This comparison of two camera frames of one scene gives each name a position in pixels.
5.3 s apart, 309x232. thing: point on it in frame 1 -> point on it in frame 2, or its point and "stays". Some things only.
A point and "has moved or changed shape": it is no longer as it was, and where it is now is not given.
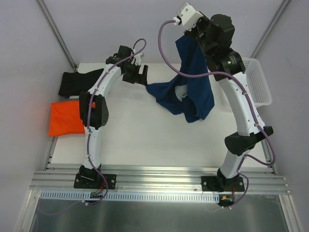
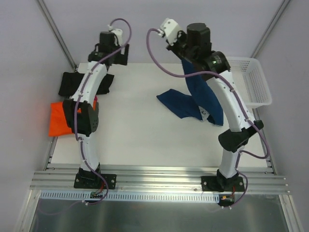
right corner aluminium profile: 269,28 stays
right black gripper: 196,34 -> 176,50
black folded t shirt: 73,83 stays
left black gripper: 136,74 -> 123,55
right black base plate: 216,183 stays
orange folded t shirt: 64,119 stays
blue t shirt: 191,97 has moved or changed shape
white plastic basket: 257,82 stays
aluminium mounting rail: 62,178 stays
